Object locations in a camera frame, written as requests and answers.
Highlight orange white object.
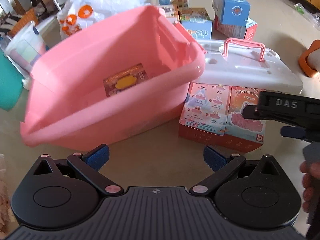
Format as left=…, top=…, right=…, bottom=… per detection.
left=298, top=40, right=320, bottom=77

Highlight person's hand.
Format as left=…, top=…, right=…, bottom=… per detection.
left=300, top=161, right=318, bottom=213

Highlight orange pink toy box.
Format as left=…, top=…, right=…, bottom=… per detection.
left=178, top=82, right=266, bottom=153

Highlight red white toy box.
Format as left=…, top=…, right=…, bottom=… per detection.
left=214, top=15, right=258, bottom=41

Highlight pink plastic bin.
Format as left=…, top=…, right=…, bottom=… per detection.
left=20, top=5, right=206, bottom=151

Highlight red yellow card box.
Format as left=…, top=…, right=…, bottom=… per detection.
left=103, top=63, right=149, bottom=97

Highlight teal container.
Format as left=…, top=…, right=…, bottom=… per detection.
left=0, top=50, right=23, bottom=111

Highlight blue toy box top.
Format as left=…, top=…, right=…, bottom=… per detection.
left=212, top=0, right=251, bottom=27

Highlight blue green toy box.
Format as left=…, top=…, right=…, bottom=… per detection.
left=179, top=7, right=213, bottom=40

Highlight translucent white container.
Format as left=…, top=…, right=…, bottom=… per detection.
left=4, top=21, right=49, bottom=79

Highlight small colourful box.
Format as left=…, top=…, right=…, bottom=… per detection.
left=159, top=4, right=180, bottom=23

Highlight orange woven basket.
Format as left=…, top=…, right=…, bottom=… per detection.
left=8, top=8, right=39, bottom=37

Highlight white orange plastic bag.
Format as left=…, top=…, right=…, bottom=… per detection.
left=57, top=0, right=151, bottom=40

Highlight white lid pink handle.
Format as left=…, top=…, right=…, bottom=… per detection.
left=194, top=38, right=303, bottom=94

